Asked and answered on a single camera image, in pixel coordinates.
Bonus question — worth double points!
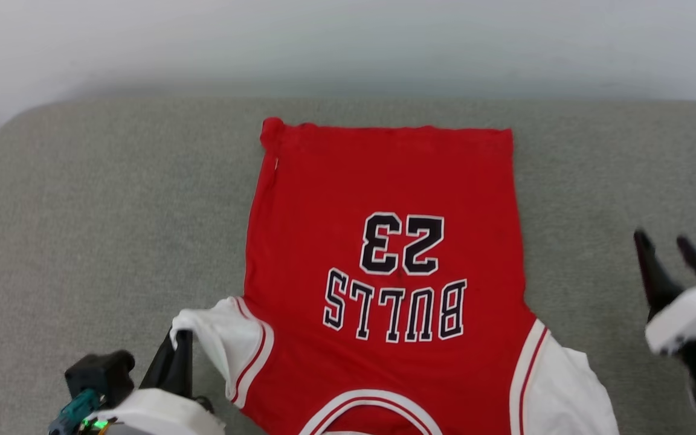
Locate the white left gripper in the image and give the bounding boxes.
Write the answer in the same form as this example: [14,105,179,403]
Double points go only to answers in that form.
[91,330,227,435]

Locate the red and white basketball jersey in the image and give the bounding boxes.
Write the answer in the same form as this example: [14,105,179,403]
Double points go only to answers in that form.
[170,117,620,435]

